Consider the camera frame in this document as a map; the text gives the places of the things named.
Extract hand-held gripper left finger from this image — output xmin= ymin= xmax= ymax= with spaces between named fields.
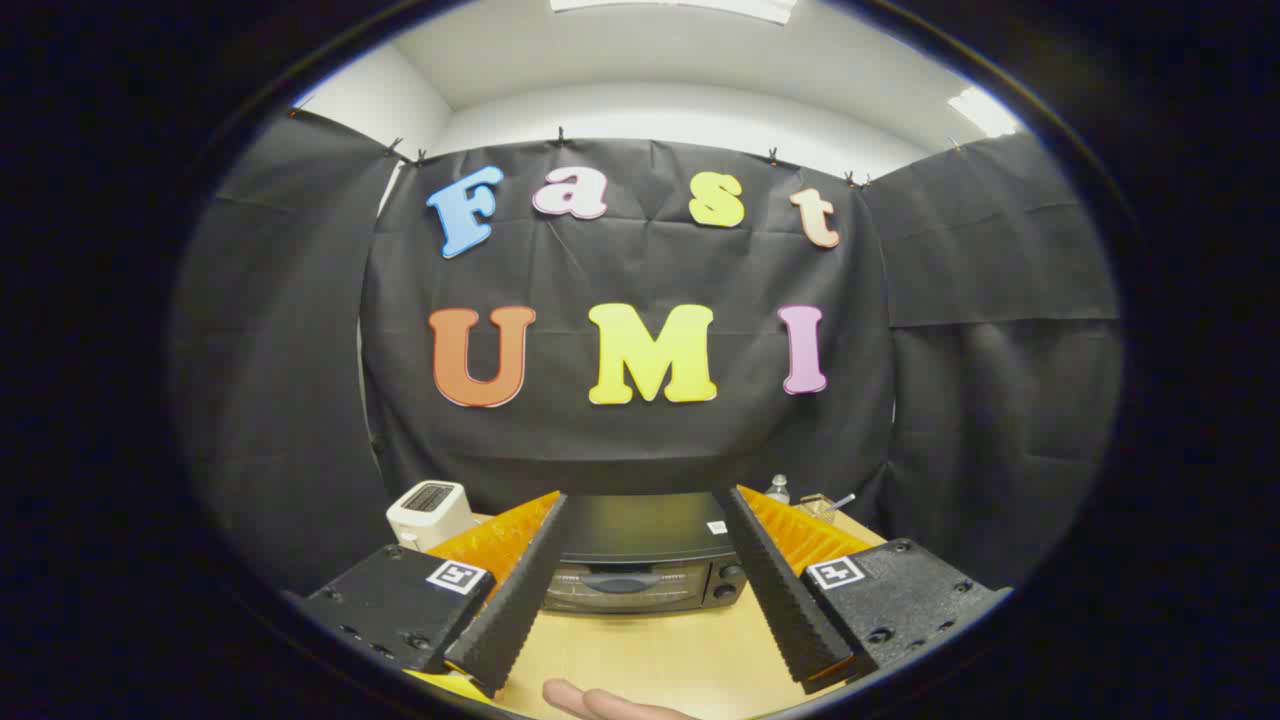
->
xmin=300 ymin=490 xmax=569 ymax=701

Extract ceiling light panel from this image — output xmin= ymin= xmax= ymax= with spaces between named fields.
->
xmin=948 ymin=86 xmax=1021 ymax=139

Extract white pop-up toaster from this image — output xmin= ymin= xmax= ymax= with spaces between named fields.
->
xmin=386 ymin=480 xmax=476 ymax=553

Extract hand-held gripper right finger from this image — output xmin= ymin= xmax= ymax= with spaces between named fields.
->
xmin=712 ymin=485 xmax=1013 ymax=696

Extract black toaster oven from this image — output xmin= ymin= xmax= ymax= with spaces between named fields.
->
xmin=540 ymin=492 xmax=751 ymax=614

